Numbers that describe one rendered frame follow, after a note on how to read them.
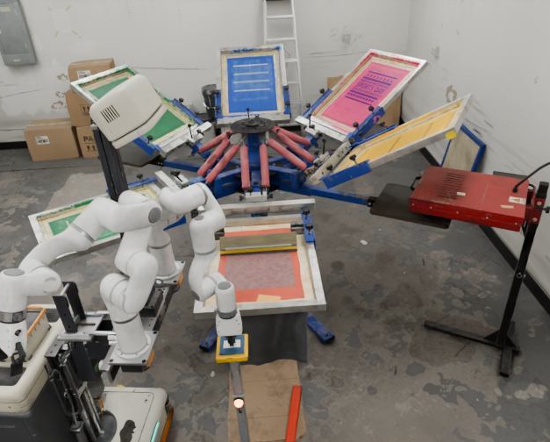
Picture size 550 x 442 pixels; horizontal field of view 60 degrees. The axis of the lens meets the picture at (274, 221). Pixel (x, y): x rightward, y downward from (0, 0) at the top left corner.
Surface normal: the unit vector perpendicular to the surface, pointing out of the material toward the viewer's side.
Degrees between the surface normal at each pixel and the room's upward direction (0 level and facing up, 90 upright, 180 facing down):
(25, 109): 90
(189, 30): 90
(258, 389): 1
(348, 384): 0
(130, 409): 0
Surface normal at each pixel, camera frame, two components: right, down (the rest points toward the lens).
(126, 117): -0.07, 0.52
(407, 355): -0.05, -0.85
